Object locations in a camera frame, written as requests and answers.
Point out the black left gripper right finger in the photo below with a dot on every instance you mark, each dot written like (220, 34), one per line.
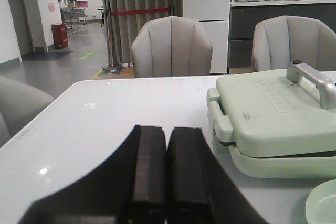
(198, 189)

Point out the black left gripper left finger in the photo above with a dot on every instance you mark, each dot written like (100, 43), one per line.
(128, 187)

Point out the green sandwich maker lid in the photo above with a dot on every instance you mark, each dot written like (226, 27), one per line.
(277, 112)

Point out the green breakfast maker base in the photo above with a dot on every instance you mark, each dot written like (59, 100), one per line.
(310, 165)

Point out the red belt stanchion barrier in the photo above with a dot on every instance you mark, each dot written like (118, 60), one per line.
(114, 62)

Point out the light green round plate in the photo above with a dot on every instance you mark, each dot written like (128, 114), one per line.
(320, 204)

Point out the grey chair at left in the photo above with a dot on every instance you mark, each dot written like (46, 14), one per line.
(20, 103)

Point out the left grey armchair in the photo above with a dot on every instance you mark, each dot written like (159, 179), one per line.
(171, 47)

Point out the grey armchair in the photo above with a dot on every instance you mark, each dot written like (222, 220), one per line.
(171, 47)
(279, 41)

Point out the right grey armchair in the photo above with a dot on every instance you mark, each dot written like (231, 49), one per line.
(279, 41)

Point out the red trash bin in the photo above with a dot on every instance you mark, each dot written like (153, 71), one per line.
(59, 35)

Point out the dark grey counter cabinet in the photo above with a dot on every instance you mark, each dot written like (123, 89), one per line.
(245, 16)

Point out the white refrigerator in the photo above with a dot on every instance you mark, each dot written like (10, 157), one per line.
(214, 15)

